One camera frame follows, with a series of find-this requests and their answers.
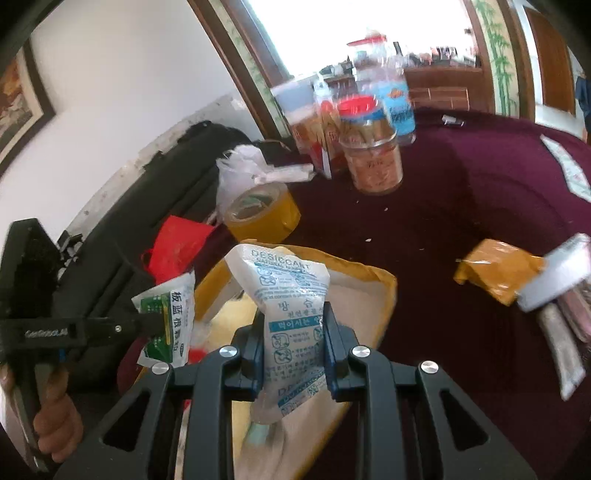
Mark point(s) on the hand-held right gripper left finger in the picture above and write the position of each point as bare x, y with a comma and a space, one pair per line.
251, 369

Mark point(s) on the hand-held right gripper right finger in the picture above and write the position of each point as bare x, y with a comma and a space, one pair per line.
331, 355

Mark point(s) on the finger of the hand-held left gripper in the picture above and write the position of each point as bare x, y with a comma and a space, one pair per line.
150, 324

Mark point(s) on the green white medicine packet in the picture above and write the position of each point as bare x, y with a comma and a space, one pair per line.
178, 300

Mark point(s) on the white blue-print desiccant packet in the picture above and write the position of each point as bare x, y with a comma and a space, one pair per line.
286, 295

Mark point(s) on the person's left hand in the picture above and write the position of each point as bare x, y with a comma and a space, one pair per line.
57, 420

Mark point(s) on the red fabric bag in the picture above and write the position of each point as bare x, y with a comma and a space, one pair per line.
178, 244

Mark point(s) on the black suitcase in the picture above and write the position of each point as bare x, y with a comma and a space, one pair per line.
138, 198

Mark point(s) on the yellow tape roll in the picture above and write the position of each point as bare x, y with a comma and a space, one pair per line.
268, 217

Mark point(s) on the white plastic bag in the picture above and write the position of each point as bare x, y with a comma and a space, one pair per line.
240, 161

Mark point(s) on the orange yellow packet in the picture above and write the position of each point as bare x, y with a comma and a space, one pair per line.
498, 267

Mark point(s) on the maroon tablecloth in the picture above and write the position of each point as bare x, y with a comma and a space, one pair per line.
461, 207

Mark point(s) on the red-lid snack jar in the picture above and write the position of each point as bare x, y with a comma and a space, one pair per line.
374, 161

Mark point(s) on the clear jar orange contents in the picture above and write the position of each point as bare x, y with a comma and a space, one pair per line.
300, 129

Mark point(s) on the grey packet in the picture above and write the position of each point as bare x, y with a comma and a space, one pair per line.
561, 346

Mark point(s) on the white blurred packet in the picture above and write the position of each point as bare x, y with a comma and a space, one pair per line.
558, 272

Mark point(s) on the pink packet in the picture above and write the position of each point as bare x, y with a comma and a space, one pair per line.
579, 314

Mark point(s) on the blue-label clear plastic jar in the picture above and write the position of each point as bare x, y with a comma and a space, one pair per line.
397, 110

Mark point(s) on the wooden cabinet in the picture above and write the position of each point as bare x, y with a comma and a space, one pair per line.
443, 90

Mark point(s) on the white printed packet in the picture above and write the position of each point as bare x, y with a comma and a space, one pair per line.
570, 170

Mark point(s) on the wooden door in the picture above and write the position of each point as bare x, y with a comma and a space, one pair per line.
549, 60

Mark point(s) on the framed wall picture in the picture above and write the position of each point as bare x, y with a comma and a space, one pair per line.
18, 101

